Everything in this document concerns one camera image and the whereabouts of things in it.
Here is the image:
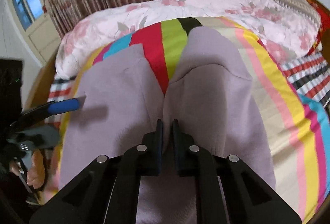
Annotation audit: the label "rainbow striped bed sheet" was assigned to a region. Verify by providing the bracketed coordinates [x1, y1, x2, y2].
[53, 23, 329, 223]

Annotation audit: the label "plaid checkered bed sheet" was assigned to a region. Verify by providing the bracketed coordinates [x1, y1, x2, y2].
[280, 52, 329, 107]

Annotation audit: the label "lilac purple pants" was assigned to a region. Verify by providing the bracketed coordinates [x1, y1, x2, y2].
[59, 26, 276, 223]

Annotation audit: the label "red embroidered pillow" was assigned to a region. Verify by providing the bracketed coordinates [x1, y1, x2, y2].
[286, 0, 330, 57]

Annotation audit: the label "person's left hand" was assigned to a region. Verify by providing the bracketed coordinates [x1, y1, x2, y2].
[8, 147, 47, 190]

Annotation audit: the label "pink floral folded quilt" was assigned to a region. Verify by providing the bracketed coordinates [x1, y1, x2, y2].
[55, 0, 321, 80]

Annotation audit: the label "window with blue glass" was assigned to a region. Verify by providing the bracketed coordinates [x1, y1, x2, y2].
[8, 0, 61, 65]

